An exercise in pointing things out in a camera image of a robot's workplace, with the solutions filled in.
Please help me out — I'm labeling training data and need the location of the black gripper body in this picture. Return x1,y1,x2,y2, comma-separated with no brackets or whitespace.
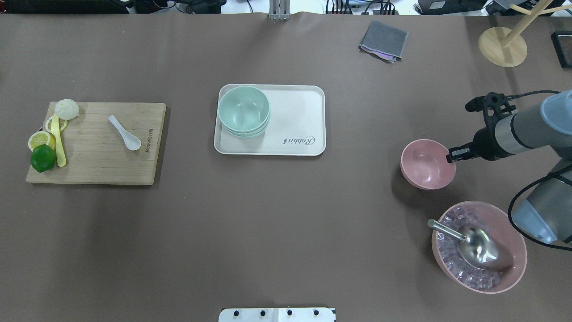
447,129,500,163

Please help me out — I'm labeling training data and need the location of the small pink bowl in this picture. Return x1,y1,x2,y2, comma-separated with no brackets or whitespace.
400,139,456,190

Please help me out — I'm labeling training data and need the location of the white ceramic spoon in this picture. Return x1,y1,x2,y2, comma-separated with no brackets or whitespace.
108,115,142,151

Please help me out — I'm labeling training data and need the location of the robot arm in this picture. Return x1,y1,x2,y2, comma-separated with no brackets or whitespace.
446,90,572,251

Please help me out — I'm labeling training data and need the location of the large pink ice bowl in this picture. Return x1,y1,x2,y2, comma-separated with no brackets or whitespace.
428,201,527,295

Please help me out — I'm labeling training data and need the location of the green bowl stack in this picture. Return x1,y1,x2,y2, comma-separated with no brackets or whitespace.
217,85,271,137

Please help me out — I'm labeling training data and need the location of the wooden cup tree stand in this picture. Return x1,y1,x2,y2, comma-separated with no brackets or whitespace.
478,0,572,68

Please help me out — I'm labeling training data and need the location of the metal ice scoop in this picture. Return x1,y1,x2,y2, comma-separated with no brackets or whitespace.
427,219,513,272

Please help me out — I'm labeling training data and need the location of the black tray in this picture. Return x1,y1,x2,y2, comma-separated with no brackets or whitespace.
551,30,572,68

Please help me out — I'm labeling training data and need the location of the grey folded cloth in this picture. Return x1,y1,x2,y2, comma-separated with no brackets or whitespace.
358,21,409,63

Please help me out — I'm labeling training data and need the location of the cream serving tray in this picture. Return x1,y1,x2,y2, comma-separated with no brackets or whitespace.
213,84,326,157

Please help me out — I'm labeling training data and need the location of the wooden cutting board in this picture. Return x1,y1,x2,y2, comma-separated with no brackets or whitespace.
26,102,166,185

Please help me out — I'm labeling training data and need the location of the white steamed bun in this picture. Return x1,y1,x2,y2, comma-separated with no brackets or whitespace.
55,99,80,120

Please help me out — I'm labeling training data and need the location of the lemon slice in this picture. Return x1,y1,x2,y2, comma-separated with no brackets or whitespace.
27,131,56,151
43,116,69,134

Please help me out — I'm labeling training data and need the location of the yellow plastic knife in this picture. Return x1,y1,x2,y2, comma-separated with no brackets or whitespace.
50,114,67,167

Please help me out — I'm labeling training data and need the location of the green lime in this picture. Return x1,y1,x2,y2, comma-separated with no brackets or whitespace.
30,144,56,173

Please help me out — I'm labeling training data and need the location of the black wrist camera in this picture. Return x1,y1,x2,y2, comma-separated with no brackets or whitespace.
464,92,517,130

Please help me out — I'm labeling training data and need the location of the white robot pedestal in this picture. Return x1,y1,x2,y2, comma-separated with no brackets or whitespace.
218,306,336,322

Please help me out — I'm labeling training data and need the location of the aluminium frame post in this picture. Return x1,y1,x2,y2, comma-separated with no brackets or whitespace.
269,0,291,21

